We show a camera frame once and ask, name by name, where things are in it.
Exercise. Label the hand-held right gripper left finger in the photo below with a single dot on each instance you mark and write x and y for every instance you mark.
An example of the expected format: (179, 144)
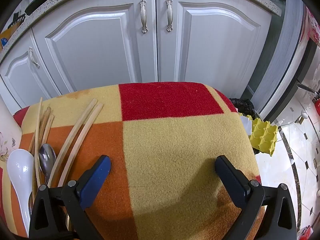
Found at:
(96, 180)

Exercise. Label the black trash bag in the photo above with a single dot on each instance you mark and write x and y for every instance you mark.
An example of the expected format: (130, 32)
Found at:
(243, 105)

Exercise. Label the wooden chopstick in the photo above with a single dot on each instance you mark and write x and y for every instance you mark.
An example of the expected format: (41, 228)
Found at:
(45, 116)
(97, 110)
(50, 125)
(39, 120)
(90, 106)

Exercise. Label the metal spoon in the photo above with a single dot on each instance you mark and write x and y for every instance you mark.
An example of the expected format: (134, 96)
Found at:
(47, 157)

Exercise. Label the checkered plush mat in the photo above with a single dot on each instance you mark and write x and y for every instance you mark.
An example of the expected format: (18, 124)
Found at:
(175, 142)

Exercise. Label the white ceramic spoon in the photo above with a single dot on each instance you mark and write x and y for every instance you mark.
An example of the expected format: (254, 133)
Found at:
(20, 165)

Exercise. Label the floral cup with teal rim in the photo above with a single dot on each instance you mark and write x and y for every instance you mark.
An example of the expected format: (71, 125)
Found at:
(8, 130)

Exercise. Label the yellow egg tray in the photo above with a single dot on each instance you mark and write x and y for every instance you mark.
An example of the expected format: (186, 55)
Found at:
(263, 135)

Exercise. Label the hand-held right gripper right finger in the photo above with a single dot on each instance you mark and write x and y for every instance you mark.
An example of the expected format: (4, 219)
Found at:
(231, 180)

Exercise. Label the glass partition door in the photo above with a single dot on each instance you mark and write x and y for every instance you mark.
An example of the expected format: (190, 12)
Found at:
(282, 55)

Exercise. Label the pink floral cloth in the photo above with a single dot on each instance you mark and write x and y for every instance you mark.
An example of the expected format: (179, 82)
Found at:
(312, 27)

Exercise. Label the red plastic bag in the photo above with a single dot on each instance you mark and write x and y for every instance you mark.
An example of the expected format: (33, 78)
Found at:
(303, 231)

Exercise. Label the white paper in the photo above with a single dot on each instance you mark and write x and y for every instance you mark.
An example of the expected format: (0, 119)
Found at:
(246, 125)

